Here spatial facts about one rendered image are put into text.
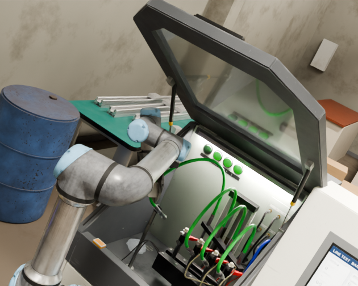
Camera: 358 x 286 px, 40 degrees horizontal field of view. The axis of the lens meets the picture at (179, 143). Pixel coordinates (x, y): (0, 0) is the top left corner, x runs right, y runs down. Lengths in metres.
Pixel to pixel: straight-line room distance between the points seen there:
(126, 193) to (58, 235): 0.24
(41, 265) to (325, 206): 1.04
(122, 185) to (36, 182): 2.34
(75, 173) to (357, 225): 1.06
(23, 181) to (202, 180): 1.60
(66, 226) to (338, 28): 10.19
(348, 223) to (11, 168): 2.36
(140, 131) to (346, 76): 9.69
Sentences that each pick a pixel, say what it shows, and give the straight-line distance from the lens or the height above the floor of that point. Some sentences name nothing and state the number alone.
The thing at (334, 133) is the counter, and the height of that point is 0.72.
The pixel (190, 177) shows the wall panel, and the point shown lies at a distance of 2.40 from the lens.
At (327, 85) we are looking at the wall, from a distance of 11.25.
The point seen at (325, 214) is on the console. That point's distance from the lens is 1.95.
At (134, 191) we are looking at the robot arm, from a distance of 1.33.
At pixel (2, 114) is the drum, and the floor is 0.74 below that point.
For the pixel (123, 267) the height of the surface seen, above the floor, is 0.95.
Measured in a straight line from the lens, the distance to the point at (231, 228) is 2.30.
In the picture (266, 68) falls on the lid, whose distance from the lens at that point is 1.34.
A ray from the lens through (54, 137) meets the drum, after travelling 3.48.
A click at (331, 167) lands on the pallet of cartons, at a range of 6.62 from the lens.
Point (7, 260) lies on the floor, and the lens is 3.45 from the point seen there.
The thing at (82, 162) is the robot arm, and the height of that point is 1.52.
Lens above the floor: 2.07
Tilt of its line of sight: 18 degrees down
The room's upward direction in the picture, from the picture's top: 25 degrees clockwise
